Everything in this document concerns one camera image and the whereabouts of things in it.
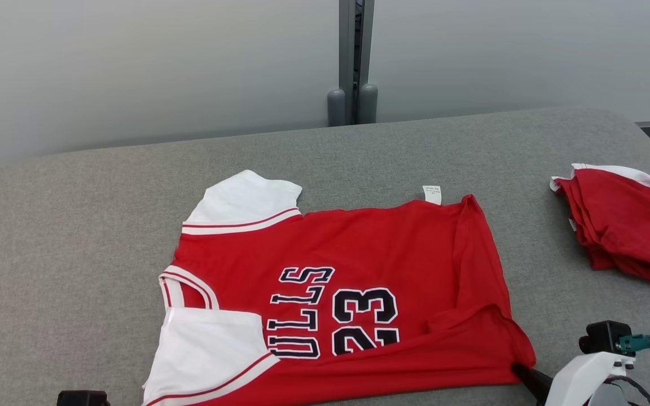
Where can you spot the grey cylindrical post cap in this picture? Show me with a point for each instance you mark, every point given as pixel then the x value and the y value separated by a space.
pixel 336 107
pixel 368 104

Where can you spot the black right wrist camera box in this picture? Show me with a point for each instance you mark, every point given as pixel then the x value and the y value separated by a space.
pixel 604 337

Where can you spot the red number 23 jersey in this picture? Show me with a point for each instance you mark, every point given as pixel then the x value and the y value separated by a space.
pixel 387 242

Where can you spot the red shorts white waistband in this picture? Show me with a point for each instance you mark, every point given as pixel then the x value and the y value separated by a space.
pixel 624 225

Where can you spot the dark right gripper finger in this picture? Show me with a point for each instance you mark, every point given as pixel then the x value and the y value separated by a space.
pixel 536 383

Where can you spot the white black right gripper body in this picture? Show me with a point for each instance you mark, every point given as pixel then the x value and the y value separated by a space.
pixel 576 378

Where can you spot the grey metal partition post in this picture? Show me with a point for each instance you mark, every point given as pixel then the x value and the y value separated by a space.
pixel 347 56

